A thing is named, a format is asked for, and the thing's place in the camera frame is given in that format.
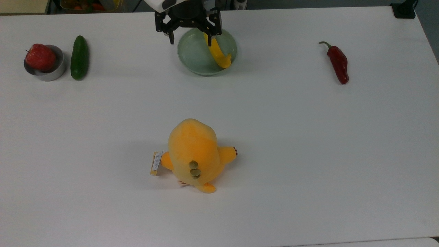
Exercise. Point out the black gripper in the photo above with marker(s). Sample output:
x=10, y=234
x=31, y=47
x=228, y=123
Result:
x=188, y=17

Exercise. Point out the green cucumber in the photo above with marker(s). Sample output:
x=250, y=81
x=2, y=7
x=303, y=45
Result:
x=79, y=58

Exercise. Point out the grey round bowl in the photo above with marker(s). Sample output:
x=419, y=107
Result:
x=56, y=72

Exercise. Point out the pale green oval plate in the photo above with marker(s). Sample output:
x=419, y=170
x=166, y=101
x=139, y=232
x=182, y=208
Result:
x=193, y=56

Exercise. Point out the yellow toy banana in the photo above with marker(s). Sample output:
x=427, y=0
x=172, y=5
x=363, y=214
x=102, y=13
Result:
x=219, y=56

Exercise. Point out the bin of toy food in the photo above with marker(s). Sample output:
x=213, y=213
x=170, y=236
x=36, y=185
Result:
x=85, y=4

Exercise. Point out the orange plush dinosaur toy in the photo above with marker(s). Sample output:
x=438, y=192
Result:
x=193, y=151

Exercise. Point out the white paper toy tag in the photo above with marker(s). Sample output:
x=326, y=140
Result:
x=156, y=163

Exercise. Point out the red chili pepper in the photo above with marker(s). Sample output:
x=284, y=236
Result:
x=339, y=63

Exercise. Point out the red apple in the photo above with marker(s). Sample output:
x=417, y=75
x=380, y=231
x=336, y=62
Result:
x=40, y=56

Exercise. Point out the beige cabinet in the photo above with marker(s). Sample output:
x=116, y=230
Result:
x=22, y=6

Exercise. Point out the black stand base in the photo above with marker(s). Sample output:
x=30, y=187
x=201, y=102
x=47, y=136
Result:
x=404, y=10

